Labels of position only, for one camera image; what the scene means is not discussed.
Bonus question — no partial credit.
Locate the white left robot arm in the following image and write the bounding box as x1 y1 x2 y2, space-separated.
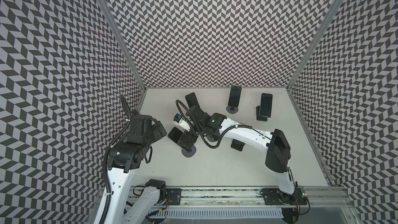
94 105 167 224

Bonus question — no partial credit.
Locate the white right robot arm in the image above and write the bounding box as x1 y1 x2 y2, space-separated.
169 106 309 207

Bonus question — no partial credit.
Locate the round grey stand front left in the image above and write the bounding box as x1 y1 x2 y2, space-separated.
181 145 197 158

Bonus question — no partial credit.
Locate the round grey stand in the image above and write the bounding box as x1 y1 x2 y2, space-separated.
181 145 197 158
226 106 238 114
206 135 218 143

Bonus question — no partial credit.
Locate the round grey stand centre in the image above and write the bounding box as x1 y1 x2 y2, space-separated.
206 135 218 143

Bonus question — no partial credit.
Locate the phone on back left stand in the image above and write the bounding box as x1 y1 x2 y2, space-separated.
185 92 200 108

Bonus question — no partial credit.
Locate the round grey stand back right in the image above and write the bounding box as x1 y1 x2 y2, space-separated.
226 106 238 114

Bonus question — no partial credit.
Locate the green-edged phone on round stand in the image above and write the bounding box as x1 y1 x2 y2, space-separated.
228 86 241 107

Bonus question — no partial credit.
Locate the black block stand far right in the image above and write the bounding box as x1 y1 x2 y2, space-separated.
256 106 268 121

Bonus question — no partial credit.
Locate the dark phone on block stand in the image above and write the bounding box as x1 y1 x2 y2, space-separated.
259 93 273 117

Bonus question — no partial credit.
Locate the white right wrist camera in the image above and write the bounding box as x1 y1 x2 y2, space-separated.
173 114 191 132

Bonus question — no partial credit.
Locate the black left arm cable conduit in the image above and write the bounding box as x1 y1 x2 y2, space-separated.
98 94 133 224

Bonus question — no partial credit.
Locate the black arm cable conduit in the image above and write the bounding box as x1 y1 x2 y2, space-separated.
98 94 133 224
175 99 271 149

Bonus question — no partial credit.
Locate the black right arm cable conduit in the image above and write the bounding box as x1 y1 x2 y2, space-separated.
175 99 271 149

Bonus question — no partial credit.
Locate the white slotted cable duct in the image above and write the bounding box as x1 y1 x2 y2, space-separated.
151 208 283 219

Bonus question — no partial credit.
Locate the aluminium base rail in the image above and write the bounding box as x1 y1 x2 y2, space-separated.
99 186 352 209

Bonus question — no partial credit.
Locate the aluminium corner post left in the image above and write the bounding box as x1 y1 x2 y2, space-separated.
96 0 146 91

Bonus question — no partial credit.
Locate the aluminium corner post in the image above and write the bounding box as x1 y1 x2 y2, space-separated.
287 0 344 92
96 0 146 91

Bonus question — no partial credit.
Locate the aluminium corner post right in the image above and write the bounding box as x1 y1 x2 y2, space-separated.
287 0 344 92

